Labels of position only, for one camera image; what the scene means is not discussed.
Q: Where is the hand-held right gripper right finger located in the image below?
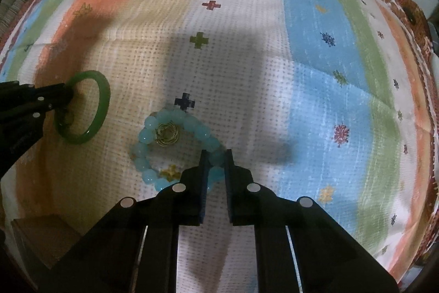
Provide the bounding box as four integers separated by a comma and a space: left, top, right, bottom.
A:
224, 149, 400, 293

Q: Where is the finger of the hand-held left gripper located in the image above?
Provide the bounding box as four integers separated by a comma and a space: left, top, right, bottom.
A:
0, 81, 73, 101
21, 97, 74, 120

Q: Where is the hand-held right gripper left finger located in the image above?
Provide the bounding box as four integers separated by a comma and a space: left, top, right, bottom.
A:
44, 149, 210, 293

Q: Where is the green jade bangle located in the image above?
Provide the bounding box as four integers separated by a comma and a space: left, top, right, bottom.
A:
53, 71, 111, 145

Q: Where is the light blue bead bracelet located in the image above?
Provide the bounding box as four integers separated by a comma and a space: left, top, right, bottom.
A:
132, 108, 227, 192

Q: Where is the silver metal tin box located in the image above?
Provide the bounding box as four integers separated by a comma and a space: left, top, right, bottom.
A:
10, 213, 85, 270

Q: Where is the colourful striped cloth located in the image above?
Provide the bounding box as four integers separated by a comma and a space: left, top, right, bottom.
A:
0, 0, 438, 275

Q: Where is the gold wire ring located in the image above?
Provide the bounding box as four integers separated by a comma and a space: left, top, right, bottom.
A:
153, 123, 181, 147

